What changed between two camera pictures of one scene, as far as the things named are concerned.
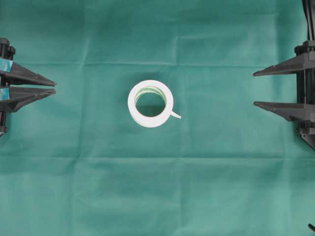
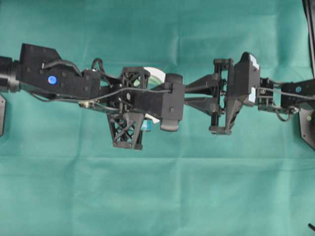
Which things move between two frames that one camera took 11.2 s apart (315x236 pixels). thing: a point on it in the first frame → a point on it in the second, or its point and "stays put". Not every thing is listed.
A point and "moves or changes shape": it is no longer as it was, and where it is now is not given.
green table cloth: [74, 162] stays put
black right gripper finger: [302, 62] → [210, 84]
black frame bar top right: [308, 7] stays put
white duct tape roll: [155, 120] moves or changes shape
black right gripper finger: [293, 111] → [210, 105]
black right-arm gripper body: [304, 54] → [222, 74]
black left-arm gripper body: [6, 50] → [126, 123]
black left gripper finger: [19, 96] → [146, 124]
